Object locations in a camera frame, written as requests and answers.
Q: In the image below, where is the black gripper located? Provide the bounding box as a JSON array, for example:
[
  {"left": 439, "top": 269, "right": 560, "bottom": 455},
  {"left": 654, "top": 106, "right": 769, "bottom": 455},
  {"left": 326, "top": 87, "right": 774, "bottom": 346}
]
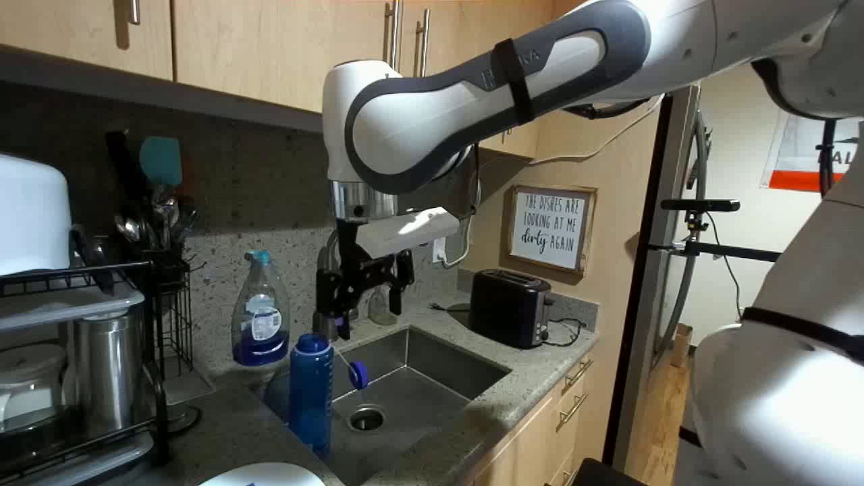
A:
[{"left": 310, "top": 218, "right": 419, "bottom": 342}]

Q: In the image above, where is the clear glass jar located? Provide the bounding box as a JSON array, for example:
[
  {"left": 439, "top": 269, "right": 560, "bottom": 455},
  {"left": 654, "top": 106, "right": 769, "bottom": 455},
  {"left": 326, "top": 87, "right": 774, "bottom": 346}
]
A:
[{"left": 365, "top": 283, "right": 400, "bottom": 328}]

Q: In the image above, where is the stainless steel sink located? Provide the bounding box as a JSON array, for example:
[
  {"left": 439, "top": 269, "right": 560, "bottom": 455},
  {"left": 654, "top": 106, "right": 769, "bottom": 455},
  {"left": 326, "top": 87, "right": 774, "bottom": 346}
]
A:
[{"left": 263, "top": 324, "right": 514, "bottom": 486}]

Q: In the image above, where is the clear dish soap bottle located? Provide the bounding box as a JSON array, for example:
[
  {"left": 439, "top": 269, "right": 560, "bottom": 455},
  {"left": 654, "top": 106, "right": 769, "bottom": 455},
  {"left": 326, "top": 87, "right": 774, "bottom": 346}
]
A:
[{"left": 229, "top": 247, "right": 291, "bottom": 369}]

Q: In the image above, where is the black toaster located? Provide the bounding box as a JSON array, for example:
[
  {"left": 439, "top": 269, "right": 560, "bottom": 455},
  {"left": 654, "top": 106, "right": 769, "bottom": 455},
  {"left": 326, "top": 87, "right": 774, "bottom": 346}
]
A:
[{"left": 466, "top": 266, "right": 554, "bottom": 351}]

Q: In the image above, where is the wood framed text sign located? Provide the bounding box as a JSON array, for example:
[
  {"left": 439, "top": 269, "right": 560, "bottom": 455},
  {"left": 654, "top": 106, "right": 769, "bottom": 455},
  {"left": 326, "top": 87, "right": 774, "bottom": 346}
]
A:
[{"left": 500, "top": 184, "right": 600, "bottom": 288}]

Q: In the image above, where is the black utensil holder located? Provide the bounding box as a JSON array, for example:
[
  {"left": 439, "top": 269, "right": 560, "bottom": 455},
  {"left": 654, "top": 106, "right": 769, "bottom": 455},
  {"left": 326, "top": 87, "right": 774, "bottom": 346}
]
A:
[{"left": 132, "top": 239, "right": 199, "bottom": 373}]

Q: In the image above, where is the wooden lower cabinet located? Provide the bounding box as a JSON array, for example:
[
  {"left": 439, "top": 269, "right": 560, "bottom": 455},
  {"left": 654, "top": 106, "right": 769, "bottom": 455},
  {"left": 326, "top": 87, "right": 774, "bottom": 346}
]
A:
[{"left": 464, "top": 351, "right": 605, "bottom": 486}]

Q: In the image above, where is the teal spatula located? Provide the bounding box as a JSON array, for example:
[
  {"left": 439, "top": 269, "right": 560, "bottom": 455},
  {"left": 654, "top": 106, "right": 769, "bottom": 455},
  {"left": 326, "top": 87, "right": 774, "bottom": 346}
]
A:
[{"left": 137, "top": 131, "right": 187, "bottom": 192}]

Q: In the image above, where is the tall wooden cabinet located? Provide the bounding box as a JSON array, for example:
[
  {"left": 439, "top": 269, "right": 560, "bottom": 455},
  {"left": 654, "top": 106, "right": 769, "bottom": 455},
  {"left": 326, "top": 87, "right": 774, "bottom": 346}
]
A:
[{"left": 476, "top": 84, "right": 674, "bottom": 455}]

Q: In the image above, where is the wooden upper cabinet door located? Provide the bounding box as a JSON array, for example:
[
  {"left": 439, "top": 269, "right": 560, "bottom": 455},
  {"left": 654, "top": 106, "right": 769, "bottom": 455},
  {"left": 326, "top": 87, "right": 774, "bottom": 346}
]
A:
[
  {"left": 169, "top": 0, "right": 400, "bottom": 115},
  {"left": 0, "top": 0, "right": 176, "bottom": 84},
  {"left": 394, "top": 0, "right": 557, "bottom": 161}
]

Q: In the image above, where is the stainless steel pot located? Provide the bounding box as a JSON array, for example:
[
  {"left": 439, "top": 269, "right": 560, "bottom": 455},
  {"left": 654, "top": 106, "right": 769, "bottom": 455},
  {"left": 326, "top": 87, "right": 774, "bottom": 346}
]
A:
[{"left": 60, "top": 303, "right": 151, "bottom": 438}]

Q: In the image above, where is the black equipment box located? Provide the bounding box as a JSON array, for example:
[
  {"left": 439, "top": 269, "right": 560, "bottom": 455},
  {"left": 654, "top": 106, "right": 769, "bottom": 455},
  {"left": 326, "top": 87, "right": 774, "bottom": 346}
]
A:
[{"left": 570, "top": 455, "right": 647, "bottom": 486}]

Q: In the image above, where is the black tripod stand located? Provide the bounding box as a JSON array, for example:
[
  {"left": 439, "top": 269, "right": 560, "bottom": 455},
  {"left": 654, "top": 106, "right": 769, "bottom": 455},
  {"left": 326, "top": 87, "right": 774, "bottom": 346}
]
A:
[{"left": 646, "top": 114, "right": 782, "bottom": 365}]

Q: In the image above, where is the large white bowl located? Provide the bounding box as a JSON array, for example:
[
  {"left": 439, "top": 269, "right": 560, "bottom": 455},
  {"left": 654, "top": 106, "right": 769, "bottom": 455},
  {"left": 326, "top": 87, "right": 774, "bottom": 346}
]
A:
[{"left": 0, "top": 150, "right": 76, "bottom": 277}]

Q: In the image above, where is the white and red flag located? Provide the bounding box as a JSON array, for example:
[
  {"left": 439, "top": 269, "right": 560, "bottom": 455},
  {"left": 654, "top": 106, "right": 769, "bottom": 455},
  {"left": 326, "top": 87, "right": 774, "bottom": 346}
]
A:
[{"left": 765, "top": 110, "right": 862, "bottom": 193}]

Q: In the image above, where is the white power cable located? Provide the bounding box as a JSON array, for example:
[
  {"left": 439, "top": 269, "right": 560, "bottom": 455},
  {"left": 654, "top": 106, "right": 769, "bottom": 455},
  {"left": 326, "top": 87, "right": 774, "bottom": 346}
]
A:
[{"left": 437, "top": 169, "right": 481, "bottom": 269}]

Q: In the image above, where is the black toaster cable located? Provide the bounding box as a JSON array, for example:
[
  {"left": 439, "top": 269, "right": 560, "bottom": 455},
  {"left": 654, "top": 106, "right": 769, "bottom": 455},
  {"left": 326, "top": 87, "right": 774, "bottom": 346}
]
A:
[{"left": 538, "top": 312, "right": 588, "bottom": 351}]

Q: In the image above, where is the black wire dish rack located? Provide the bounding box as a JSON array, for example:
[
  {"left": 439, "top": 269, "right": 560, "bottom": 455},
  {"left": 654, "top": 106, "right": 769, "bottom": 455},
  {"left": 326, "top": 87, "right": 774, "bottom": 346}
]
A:
[{"left": 0, "top": 225, "right": 203, "bottom": 486}]

